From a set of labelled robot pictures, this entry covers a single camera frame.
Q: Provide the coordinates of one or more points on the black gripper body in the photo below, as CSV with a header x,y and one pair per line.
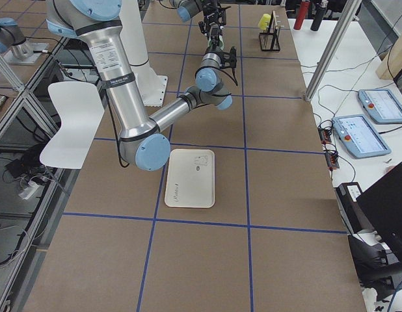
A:
x,y
211,47
213,16

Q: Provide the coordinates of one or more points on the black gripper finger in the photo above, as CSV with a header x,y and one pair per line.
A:
x,y
214,36

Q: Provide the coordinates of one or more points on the pale green plastic cup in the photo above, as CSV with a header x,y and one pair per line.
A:
x,y
213,49

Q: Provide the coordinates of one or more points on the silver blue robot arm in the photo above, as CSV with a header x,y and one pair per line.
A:
x,y
188,9
112,31

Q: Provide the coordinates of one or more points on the yellow plastic cup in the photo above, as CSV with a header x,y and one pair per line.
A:
x,y
265,22

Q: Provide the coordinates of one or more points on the cream rabbit print tray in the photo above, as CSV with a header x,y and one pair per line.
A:
x,y
191,179

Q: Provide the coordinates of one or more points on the red bottle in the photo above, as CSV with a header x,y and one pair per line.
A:
x,y
303,9

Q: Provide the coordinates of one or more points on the black bottle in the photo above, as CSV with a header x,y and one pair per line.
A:
x,y
320,9

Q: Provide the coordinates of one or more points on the near blue teach pendant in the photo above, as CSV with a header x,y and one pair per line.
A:
x,y
359,137

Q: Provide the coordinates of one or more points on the blue teach pendant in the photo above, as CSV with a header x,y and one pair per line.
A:
x,y
359,137
381,105

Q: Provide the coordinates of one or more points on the white plastic chair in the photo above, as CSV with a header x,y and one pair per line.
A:
x,y
79,107

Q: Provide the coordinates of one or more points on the far blue teach pendant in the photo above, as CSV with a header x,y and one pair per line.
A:
x,y
381,105

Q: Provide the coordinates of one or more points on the black box with label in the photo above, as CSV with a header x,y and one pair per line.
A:
x,y
347,193

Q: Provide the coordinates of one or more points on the black laptop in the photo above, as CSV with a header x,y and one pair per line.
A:
x,y
382,205

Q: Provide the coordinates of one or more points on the black wire cup rack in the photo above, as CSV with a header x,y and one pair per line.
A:
x,y
269,41

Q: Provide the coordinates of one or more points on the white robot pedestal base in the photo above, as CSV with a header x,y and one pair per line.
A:
x,y
152,86

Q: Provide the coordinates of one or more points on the aluminium frame post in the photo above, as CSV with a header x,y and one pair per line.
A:
x,y
334,41

